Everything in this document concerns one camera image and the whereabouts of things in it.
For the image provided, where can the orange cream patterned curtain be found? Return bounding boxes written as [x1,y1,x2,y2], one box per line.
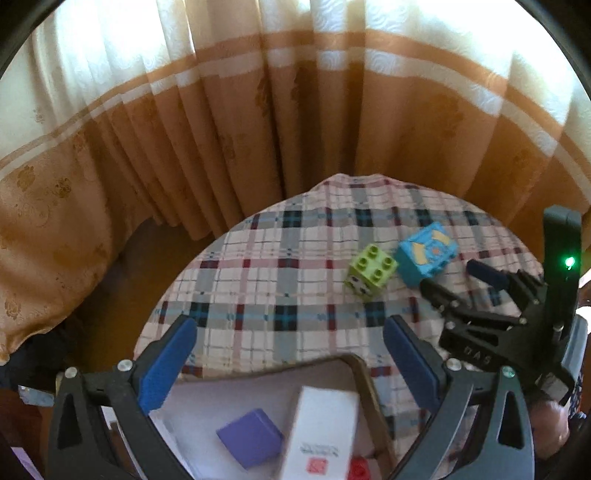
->
[1,1,590,360]

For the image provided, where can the blue toy brick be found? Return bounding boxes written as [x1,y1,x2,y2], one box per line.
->
[394,222,459,288]

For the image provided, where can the red building brick plate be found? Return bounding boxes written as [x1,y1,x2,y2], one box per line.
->
[346,457,372,480]

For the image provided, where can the purple foam block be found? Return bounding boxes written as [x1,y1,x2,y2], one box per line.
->
[216,409,283,470]

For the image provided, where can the plaid tablecloth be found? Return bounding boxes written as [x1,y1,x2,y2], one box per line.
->
[136,174,541,454]

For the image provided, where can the gold metal tin tray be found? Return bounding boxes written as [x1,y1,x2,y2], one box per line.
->
[140,354,397,479]

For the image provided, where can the green toy brick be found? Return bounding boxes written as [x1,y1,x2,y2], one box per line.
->
[345,244,398,300]

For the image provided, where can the white card box red logo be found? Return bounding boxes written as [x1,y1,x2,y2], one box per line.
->
[277,387,360,480]

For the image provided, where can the white paper tray liner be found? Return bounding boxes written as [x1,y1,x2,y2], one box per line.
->
[149,360,359,479]

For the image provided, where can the person's right hand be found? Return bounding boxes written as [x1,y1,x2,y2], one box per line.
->
[529,400,570,460]

